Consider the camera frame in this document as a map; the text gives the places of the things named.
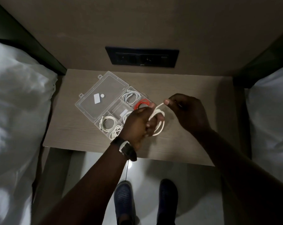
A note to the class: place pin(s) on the person's left hand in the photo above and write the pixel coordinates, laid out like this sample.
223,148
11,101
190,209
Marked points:
134,126

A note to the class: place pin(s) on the person's right hand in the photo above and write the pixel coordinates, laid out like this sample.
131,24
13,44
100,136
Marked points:
190,114

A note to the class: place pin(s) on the person's left thumb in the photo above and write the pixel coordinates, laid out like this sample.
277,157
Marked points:
148,108

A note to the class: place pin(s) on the person's right thumb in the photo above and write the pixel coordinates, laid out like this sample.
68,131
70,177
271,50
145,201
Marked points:
168,103

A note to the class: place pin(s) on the person's right forearm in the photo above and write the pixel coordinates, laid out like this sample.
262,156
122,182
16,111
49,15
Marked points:
244,178

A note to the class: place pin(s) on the person's left forearm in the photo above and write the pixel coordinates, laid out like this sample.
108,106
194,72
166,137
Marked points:
89,187

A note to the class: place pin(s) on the wooden bedside table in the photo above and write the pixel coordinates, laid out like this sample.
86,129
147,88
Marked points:
141,119

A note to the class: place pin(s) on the clear plastic organizer box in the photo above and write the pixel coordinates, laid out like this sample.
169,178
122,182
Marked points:
109,104

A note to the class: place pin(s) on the black wristwatch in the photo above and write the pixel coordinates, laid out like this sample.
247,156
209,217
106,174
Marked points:
125,147

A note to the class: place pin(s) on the person's right blue shoe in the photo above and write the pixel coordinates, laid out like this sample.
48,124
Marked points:
167,201

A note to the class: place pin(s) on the person's blue shoe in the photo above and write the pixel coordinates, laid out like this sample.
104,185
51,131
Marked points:
167,201
123,201

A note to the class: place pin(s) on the person's left blue shoe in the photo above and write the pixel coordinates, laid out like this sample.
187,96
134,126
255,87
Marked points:
123,201

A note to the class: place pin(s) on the white bed pillow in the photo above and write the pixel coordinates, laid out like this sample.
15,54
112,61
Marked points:
271,124
17,128

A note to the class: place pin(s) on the black wall socket panel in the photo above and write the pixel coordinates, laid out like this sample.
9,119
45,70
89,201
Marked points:
141,57

